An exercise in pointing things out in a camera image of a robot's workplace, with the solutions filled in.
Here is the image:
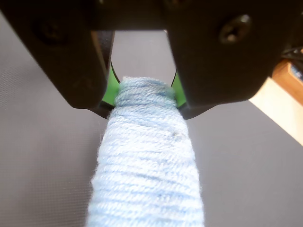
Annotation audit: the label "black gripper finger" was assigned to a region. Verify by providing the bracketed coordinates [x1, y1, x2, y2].
[165, 0, 303, 120]
[0, 0, 122, 119]

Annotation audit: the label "yarn-wrapped block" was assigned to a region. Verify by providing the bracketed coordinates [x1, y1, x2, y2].
[86, 75, 205, 227]

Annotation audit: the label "brown wooden object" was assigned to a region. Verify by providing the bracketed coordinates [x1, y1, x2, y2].
[271, 59, 303, 107]

